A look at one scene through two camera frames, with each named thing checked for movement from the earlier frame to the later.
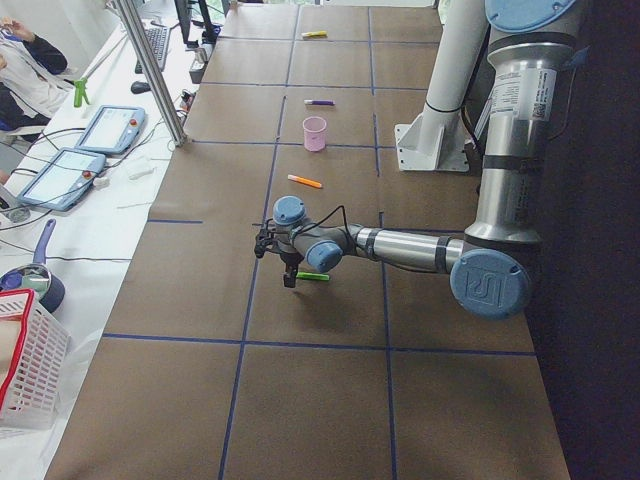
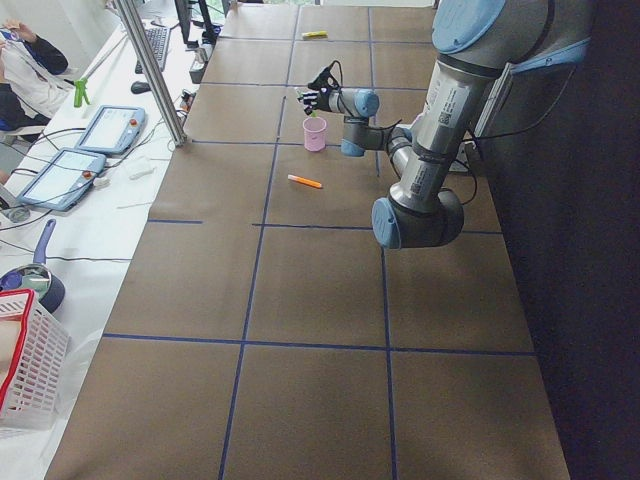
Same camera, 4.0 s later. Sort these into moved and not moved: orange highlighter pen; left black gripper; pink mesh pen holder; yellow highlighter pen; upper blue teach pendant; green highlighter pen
Moved: left black gripper; green highlighter pen
Not moved: yellow highlighter pen; upper blue teach pendant; pink mesh pen holder; orange highlighter pen
